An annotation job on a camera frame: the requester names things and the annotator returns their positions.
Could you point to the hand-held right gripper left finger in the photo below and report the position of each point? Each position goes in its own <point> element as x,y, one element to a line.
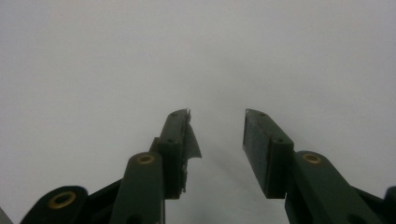
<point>169,158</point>

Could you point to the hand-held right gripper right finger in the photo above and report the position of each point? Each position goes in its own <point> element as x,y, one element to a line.
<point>274,161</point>

